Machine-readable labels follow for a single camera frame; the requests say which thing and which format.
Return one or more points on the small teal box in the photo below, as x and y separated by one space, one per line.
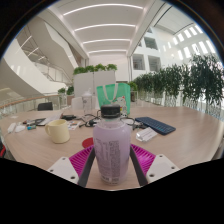
31 127

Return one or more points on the ceiling light strips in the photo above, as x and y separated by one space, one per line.
103 25

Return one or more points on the white remote control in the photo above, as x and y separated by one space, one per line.
11 127

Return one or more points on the white plastic packet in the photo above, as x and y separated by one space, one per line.
146 134

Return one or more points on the black notebook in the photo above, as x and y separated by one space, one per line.
35 121

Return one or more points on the colourful sticker sheet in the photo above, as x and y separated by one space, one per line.
74 125

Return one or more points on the black office chair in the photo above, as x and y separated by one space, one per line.
45 106

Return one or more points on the purple drink bottle black cap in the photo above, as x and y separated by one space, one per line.
111 146

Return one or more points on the low shelf with plants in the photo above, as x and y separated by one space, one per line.
133 86

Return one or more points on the black pouch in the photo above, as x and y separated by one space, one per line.
68 117

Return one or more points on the white cabinet with plants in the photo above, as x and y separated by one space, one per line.
90 83

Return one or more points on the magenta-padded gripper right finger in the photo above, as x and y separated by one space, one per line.
161 166

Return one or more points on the potted green plant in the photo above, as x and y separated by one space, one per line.
70 90
61 90

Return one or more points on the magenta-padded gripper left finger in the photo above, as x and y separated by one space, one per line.
63 168

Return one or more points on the row of green potted plants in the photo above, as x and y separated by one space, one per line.
190 80

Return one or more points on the flat round red coaster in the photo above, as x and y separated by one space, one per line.
87 143

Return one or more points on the dark blue keyboard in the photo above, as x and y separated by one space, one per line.
155 125

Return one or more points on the cream yellow mug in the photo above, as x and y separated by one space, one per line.
59 131

